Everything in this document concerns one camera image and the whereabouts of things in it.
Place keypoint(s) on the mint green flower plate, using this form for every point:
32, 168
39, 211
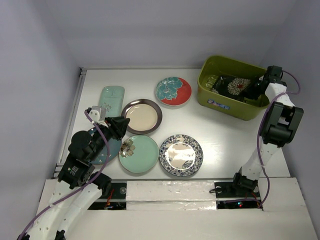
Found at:
138, 154

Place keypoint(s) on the dark teal round plate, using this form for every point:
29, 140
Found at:
99, 154

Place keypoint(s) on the blue white patterned plate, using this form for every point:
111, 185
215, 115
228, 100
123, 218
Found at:
181, 155

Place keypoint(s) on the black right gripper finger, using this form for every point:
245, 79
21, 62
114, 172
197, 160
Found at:
259, 83
251, 92

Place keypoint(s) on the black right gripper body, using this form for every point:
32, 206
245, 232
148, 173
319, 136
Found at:
262, 91

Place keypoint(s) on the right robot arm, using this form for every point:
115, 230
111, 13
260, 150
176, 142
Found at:
278, 126

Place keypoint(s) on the brown rimmed cream plate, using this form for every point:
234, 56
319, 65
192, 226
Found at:
145, 116

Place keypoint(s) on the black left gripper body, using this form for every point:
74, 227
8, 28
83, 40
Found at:
101, 140

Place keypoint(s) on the black square floral plate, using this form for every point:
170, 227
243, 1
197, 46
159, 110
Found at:
230, 87

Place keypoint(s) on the aluminium table rail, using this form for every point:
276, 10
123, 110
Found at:
70, 124

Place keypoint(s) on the green plastic bin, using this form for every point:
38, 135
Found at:
216, 66

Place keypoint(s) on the red teal floral plate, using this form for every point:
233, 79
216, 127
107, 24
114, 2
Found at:
173, 91

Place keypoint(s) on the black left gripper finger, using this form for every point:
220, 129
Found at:
119, 132
119, 122

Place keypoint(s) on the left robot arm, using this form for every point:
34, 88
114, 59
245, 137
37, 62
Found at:
78, 185

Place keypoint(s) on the mint rectangular divided plate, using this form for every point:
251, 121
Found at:
111, 98

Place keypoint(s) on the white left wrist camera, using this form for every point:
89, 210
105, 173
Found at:
96, 114

